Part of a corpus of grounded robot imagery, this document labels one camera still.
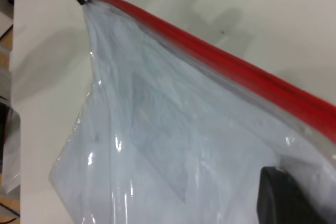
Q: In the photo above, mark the clear plastic zipper bag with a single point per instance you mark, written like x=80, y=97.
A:
x=183, y=119

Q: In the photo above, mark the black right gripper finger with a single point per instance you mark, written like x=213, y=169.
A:
x=281, y=200

